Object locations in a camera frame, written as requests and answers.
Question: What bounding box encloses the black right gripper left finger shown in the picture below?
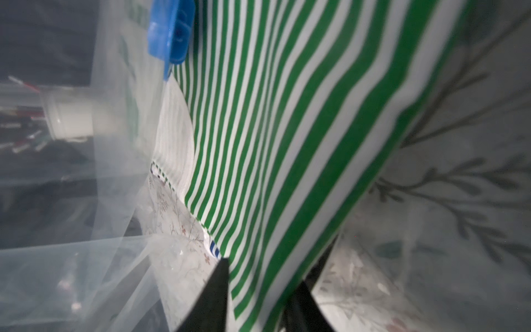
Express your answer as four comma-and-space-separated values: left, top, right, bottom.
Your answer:
176, 258, 229, 332

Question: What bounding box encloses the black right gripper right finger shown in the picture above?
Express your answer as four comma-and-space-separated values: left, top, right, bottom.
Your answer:
279, 244, 335, 332

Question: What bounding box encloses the clear vacuum bag blue zip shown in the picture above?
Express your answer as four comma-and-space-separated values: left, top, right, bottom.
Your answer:
1, 1, 530, 331

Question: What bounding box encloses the green white striped garment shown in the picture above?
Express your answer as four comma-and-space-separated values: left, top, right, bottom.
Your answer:
152, 1, 471, 331

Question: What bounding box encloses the blue vacuum valve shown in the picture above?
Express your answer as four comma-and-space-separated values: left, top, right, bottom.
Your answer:
147, 0, 196, 80

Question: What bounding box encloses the white cup with tools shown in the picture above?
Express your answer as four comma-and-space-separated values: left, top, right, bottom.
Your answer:
1, 75, 106, 159

